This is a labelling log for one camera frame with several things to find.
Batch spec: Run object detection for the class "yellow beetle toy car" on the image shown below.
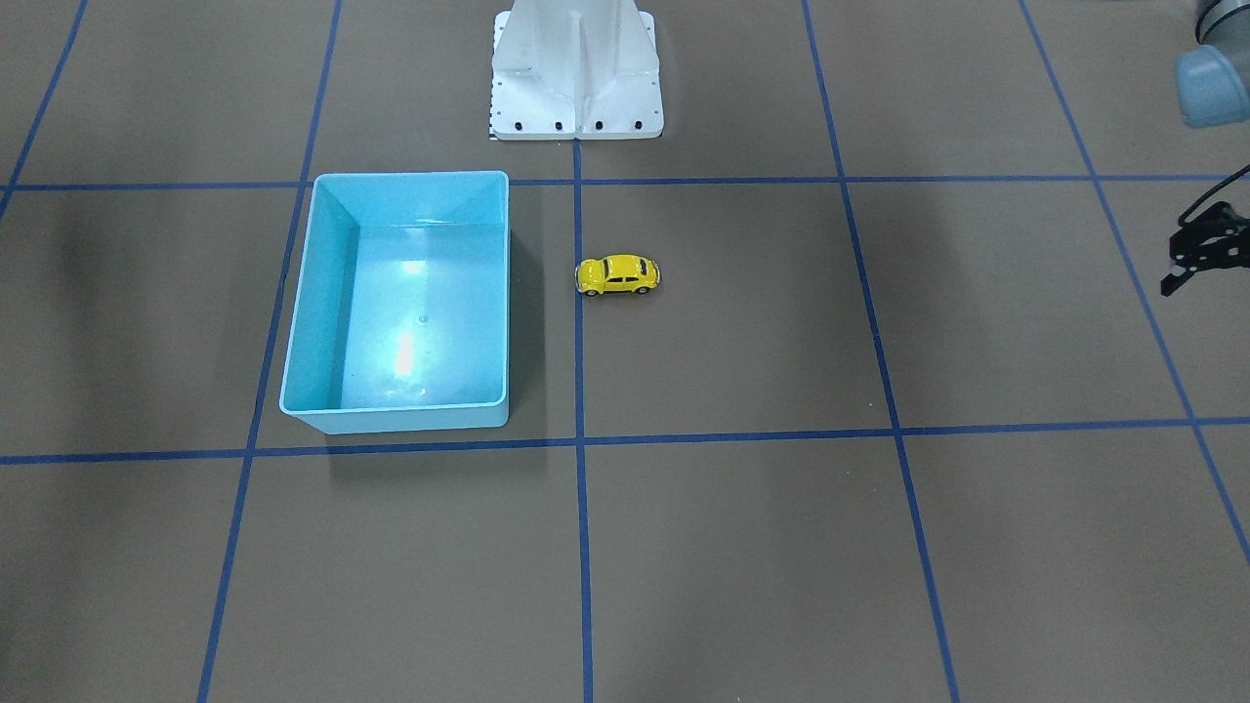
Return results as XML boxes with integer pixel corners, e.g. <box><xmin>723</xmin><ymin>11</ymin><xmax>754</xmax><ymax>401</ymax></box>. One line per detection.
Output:
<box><xmin>574</xmin><ymin>254</ymin><xmax>663</xmax><ymax>296</ymax></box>

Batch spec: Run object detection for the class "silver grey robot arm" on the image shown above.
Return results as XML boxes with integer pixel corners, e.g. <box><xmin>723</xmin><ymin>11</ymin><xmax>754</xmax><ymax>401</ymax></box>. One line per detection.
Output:
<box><xmin>1175</xmin><ymin>1</ymin><xmax>1249</xmax><ymax>130</ymax></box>

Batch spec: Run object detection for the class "teal plastic bin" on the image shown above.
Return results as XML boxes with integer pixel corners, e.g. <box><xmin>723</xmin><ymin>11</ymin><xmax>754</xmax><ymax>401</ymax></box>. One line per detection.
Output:
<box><xmin>278</xmin><ymin>173</ymin><xmax>513</xmax><ymax>434</ymax></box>

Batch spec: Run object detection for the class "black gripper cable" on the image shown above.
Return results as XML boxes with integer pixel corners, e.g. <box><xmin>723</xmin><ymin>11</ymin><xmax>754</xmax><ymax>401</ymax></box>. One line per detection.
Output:
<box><xmin>1178</xmin><ymin>164</ymin><xmax>1250</xmax><ymax>226</ymax></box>

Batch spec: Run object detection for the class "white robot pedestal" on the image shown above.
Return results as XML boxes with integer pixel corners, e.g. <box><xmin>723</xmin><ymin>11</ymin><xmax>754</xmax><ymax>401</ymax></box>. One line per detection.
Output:
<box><xmin>488</xmin><ymin>1</ymin><xmax>665</xmax><ymax>143</ymax></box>

